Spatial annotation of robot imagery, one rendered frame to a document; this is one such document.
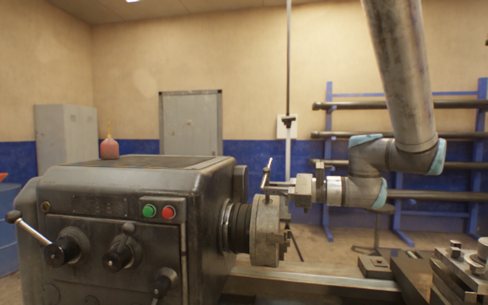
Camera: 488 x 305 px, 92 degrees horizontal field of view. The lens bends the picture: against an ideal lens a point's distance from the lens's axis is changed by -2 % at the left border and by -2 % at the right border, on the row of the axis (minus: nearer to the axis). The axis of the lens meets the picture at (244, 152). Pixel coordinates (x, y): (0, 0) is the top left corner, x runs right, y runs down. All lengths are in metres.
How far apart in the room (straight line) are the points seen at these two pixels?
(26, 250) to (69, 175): 0.30
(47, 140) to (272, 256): 3.85
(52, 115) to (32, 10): 1.50
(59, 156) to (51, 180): 3.21
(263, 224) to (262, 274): 0.39
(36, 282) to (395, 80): 1.18
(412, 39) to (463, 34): 4.19
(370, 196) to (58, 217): 0.92
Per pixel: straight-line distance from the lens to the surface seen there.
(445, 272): 0.85
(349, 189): 0.77
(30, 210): 1.04
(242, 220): 0.86
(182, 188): 0.69
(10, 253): 3.57
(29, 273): 1.12
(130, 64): 4.88
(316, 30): 4.18
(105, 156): 1.06
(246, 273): 1.17
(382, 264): 1.28
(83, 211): 0.87
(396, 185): 4.10
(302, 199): 0.76
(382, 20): 0.52
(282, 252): 0.99
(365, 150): 0.76
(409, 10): 0.53
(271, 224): 0.81
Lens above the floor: 1.44
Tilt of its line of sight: 4 degrees down
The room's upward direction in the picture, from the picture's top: straight up
